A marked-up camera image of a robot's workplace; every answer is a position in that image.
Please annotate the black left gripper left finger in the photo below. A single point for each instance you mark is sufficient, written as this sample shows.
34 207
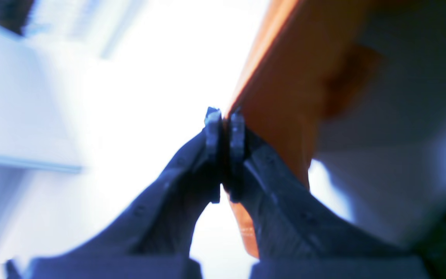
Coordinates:
151 239

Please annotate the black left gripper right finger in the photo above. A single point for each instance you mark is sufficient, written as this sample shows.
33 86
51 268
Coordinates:
297 236

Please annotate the orange t-shirt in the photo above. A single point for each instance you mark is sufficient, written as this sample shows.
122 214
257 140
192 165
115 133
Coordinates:
305 67

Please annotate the grey left side panel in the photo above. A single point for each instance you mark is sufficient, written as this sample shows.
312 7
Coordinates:
33 134

